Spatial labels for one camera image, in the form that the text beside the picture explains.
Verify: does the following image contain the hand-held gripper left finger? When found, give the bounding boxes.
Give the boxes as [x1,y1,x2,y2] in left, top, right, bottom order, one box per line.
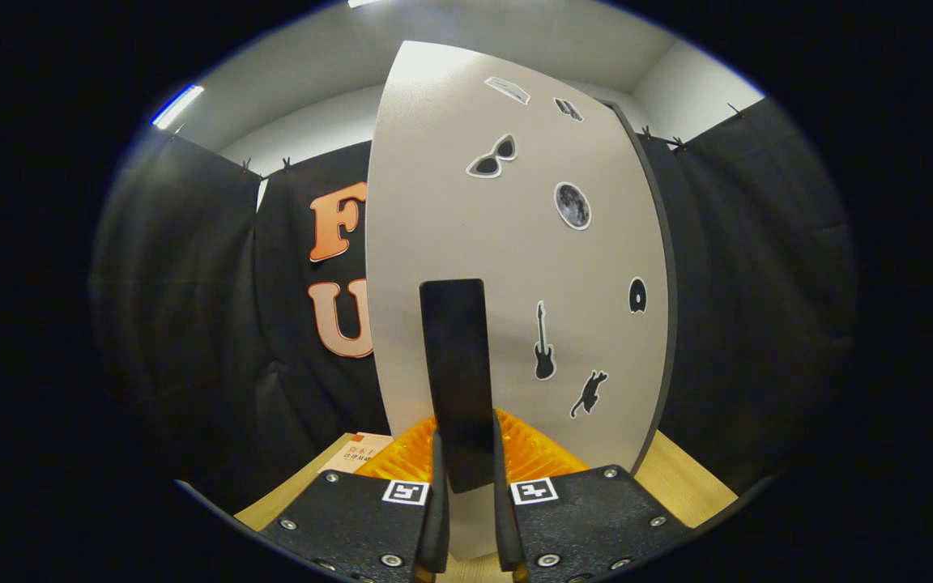
[258,415,451,583]

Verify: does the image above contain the black door handle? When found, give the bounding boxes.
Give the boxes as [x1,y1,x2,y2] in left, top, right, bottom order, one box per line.
[420,279,496,493]

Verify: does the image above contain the long ceiling light strip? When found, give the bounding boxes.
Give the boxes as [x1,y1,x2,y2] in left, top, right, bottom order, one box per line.
[151,84,205,130]

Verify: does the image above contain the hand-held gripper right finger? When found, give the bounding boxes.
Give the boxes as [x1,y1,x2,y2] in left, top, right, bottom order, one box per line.
[492,409,690,583]

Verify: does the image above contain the black backdrop cloth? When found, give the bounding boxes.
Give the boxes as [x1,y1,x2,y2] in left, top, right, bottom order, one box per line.
[90,97,856,519]

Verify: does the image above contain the beige shoe cabinet door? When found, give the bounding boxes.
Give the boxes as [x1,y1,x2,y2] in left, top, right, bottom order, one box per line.
[365,40,670,561]

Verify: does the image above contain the beige cover book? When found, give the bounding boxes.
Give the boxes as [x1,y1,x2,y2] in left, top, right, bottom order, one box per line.
[318,432,393,474]

